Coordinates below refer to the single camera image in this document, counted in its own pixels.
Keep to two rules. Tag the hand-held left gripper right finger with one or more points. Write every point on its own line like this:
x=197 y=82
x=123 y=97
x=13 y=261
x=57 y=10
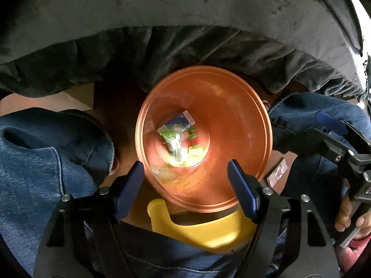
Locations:
x=242 y=191

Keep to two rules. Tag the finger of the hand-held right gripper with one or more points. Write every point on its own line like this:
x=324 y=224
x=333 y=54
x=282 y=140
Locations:
x=318 y=143
x=330 y=121

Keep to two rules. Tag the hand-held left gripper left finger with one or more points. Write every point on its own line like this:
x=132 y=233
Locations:
x=129 y=191

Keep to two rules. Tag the orange plastic bin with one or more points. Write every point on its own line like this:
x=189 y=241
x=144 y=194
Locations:
x=232 y=115

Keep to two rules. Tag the person's right hand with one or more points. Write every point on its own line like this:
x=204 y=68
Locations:
x=343 y=217

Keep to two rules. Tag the person's right leg in jeans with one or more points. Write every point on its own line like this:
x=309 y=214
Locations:
x=301 y=107

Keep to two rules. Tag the person's leg in jeans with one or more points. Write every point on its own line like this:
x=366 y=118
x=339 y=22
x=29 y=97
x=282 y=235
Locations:
x=43 y=165
x=301 y=107

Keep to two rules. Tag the small silver packet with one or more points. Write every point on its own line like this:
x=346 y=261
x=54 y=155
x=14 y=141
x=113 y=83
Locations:
x=277 y=173

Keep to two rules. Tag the yellow plastic container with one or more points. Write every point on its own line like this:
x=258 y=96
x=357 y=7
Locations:
x=203 y=234

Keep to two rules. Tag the green snack wrapper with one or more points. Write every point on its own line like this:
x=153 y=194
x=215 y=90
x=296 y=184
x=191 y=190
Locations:
x=171 y=140

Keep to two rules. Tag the blue and white packet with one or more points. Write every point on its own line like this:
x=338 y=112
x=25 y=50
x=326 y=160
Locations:
x=181 y=119

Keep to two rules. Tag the person's left leg in jeans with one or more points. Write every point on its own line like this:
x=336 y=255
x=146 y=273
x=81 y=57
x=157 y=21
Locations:
x=43 y=165

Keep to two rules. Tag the grey fleece blanket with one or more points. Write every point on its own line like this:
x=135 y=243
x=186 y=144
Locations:
x=174 y=5

